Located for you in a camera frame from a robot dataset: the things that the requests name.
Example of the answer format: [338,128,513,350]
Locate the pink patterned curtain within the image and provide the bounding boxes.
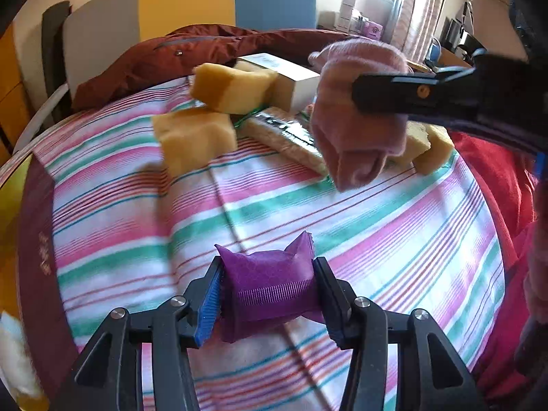
[390,0,460,54]

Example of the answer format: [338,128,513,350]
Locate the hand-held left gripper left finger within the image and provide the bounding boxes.
[51,254,224,411]

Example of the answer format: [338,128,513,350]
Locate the yellow sponge block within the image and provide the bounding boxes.
[413,124,455,176]
[189,63,280,114]
[387,122,431,169]
[152,107,239,177]

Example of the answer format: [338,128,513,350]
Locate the stack of white boxes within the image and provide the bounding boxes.
[339,0,359,33]

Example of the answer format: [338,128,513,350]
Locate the black chair with white armrest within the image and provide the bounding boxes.
[12,1,73,151]

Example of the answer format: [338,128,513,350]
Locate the green-edged cracker packet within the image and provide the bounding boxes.
[239,106,340,181]

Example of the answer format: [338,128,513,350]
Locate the black monitor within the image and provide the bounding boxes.
[443,2,484,54]

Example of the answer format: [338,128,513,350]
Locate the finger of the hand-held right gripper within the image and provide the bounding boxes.
[352,66,478,116]

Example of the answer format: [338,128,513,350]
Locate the white cardboard box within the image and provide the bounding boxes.
[237,53,321,113]

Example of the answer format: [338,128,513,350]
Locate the purple snack packet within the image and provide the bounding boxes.
[214,230,326,344]

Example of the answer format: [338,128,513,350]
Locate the white fluffy cloth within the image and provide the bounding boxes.
[0,312,44,400]

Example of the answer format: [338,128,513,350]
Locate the maroon jacket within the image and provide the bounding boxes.
[73,25,343,110]

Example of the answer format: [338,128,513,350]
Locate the wooden wardrobe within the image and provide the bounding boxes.
[0,21,36,157]

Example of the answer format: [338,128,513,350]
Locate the grey yellow blue headboard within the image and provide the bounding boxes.
[63,0,318,100]

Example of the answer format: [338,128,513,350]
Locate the wooden desk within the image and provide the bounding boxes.
[437,46,474,68]

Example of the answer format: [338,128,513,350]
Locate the red cloth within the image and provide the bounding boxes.
[449,130,548,411]

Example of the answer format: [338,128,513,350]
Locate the yellow rectangular tray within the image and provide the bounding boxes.
[0,152,84,397]

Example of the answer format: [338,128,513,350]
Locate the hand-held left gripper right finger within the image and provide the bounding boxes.
[312,257,489,411]

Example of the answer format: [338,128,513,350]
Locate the small purple box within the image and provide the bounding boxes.
[361,21,385,40]

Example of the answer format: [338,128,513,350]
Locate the pink knitted sock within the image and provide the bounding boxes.
[308,38,409,192]

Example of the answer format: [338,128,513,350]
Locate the striped bed sheet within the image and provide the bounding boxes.
[26,75,510,411]

